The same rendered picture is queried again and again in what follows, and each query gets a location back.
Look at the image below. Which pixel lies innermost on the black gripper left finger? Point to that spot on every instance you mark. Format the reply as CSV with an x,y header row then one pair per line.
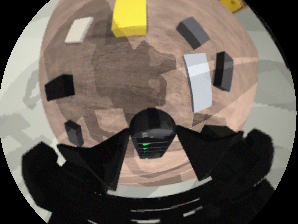
x,y
104,160

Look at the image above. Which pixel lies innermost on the yellow block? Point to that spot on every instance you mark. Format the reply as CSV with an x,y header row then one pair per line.
x,y
129,18

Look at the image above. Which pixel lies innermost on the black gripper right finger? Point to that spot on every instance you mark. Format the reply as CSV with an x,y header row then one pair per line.
x,y
205,152

